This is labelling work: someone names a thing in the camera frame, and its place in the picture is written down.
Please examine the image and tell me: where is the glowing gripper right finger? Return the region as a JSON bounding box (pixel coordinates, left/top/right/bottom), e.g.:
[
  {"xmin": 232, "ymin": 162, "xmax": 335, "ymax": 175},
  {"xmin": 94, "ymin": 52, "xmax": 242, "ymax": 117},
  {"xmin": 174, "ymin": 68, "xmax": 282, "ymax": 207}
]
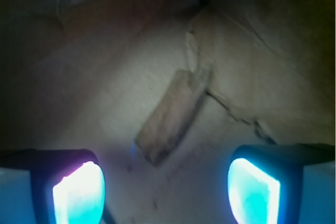
[{"xmin": 227, "ymin": 144, "xmax": 335, "ymax": 223}]

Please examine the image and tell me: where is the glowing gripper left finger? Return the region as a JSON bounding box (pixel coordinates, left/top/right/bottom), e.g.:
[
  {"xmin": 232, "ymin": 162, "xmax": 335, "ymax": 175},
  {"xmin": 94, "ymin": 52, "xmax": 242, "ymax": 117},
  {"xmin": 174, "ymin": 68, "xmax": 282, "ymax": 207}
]
[{"xmin": 1, "ymin": 149, "xmax": 106, "ymax": 223}]

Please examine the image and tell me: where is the brown wood chip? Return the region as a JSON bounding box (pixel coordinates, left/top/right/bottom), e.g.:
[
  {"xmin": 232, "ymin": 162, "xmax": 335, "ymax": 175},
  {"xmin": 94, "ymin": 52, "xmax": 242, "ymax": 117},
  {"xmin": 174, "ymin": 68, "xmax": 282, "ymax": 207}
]
[{"xmin": 134, "ymin": 63, "xmax": 213, "ymax": 167}]

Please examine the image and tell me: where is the brown paper bag bin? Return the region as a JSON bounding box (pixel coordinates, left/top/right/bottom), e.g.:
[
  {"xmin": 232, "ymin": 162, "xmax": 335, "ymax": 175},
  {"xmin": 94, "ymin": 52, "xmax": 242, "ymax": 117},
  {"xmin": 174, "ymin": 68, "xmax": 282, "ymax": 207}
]
[{"xmin": 1, "ymin": 0, "xmax": 335, "ymax": 223}]

